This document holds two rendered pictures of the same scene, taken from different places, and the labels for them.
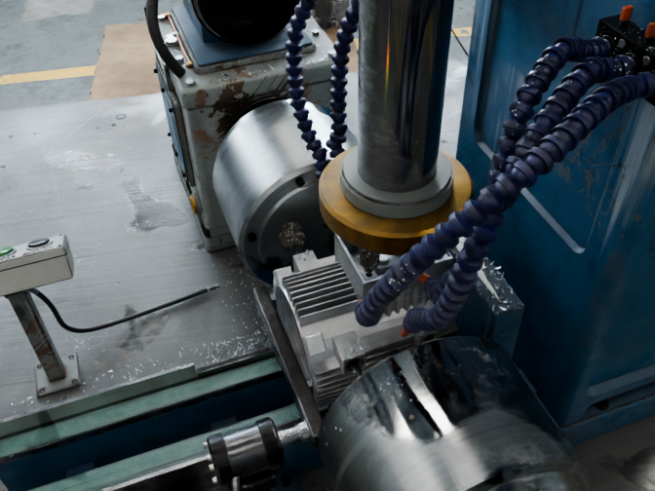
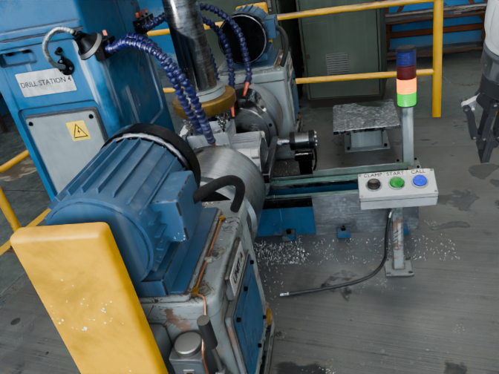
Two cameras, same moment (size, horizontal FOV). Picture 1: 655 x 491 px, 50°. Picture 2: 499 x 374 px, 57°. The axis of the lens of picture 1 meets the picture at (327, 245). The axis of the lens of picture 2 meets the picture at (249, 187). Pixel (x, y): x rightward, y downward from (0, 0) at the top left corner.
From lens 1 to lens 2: 1.79 m
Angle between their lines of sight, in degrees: 101
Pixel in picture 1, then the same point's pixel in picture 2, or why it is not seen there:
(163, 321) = (324, 283)
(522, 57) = (123, 79)
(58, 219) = not seen: outside the picture
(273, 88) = not seen: hidden behind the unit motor
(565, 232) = (157, 113)
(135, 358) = (347, 266)
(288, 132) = (206, 160)
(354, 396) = (262, 104)
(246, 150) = (232, 171)
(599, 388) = not seen: hidden behind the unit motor
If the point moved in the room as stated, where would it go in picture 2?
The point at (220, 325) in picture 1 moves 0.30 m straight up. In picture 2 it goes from (290, 272) to (273, 176)
